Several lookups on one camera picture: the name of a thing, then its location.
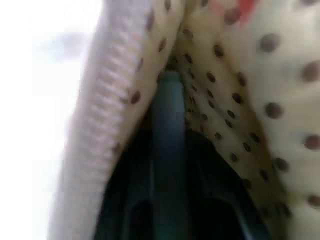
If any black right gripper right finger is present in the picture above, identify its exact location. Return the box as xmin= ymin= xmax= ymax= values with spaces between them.
xmin=183 ymin=129 xmax=272 ymax=240

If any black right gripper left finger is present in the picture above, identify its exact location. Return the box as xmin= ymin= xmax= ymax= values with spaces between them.
xmin=93 ymin=139 xmax=161 ymax=240

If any teal green pen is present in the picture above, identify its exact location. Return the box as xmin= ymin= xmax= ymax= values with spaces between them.
xmin=149 ymin=70 xmax=188 ymax=240

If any grey checked cloth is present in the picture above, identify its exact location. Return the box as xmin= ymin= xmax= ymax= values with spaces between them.
xmin=47 ymin=0 xmax=320 ymax=240

